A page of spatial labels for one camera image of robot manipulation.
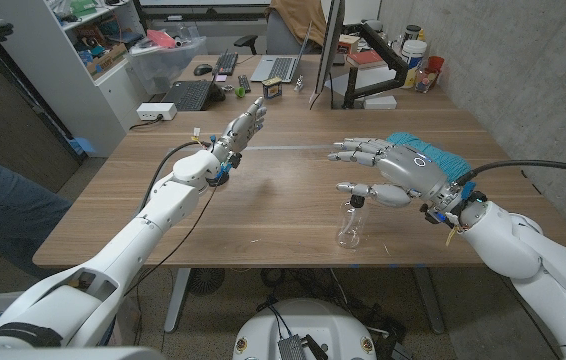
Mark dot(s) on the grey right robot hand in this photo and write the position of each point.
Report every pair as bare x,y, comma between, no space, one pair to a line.
413,172

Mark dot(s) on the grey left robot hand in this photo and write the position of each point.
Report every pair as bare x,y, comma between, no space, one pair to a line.
242,131

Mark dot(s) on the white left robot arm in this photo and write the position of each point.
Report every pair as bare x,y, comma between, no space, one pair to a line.
138,235

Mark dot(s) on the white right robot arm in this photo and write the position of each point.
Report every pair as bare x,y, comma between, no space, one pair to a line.
503,240

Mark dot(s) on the teal yarn skein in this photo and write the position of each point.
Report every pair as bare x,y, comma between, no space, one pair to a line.
433,150

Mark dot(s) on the clear dispenser bottle black pump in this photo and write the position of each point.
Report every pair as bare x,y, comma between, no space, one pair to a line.
350,227

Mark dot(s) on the black remote control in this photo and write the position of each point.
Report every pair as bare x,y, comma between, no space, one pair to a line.
244,83

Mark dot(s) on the small printed card box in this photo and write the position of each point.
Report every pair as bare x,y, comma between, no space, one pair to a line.
272,88

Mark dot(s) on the large black keyboard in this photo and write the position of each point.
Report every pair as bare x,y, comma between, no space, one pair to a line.
190,95

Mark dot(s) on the small black keyboard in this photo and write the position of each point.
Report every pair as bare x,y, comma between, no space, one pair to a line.
226,62

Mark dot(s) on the black computer mouse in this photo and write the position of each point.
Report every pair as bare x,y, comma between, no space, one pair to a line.
203,69

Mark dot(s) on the small metal clip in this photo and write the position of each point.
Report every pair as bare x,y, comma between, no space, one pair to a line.
299,83

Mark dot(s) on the silver laptop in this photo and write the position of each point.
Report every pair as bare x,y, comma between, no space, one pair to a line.
283,67

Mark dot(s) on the white power box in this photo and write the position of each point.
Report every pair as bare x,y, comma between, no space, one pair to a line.
156,111

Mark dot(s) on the clear glass jar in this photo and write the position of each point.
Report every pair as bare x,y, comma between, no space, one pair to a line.
425,81

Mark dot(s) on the grey office chair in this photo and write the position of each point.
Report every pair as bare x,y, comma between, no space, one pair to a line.
278,40

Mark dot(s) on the clear plastic storage bin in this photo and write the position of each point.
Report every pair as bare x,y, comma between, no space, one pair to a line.
165,67

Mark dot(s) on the red cup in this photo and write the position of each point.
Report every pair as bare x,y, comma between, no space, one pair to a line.
434,64

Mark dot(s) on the white shelf unit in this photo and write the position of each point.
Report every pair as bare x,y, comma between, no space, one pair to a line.
78,100

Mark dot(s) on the white plastic tub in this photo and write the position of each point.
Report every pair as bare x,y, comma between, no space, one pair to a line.
413,52

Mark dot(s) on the red book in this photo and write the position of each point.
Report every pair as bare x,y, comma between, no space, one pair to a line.
365,59

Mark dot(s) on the flat computer monitor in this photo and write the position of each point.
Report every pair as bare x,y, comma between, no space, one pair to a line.
330,45

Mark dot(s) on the pink package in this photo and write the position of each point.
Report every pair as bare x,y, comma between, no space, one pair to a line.
160,38

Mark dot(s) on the cardboard box with tools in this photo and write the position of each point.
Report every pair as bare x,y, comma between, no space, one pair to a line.
105,60

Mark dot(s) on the grey table leg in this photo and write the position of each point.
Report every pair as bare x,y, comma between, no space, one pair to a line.
176,300
428,300

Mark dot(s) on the small brown box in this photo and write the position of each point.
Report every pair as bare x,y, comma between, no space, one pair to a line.
348,44

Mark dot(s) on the jar with dark lid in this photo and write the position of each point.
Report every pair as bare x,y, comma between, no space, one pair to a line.
411,32

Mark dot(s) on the blue paper piece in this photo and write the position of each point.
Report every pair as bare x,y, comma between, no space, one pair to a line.
82,145

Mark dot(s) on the black round fan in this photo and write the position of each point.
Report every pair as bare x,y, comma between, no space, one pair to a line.
205,281

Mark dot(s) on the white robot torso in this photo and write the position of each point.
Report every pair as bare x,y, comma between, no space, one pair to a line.
308,320

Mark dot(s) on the person in dark clothes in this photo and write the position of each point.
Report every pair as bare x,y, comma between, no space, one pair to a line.
3,220

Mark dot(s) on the grey finned module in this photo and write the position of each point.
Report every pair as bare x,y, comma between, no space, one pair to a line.
291,348

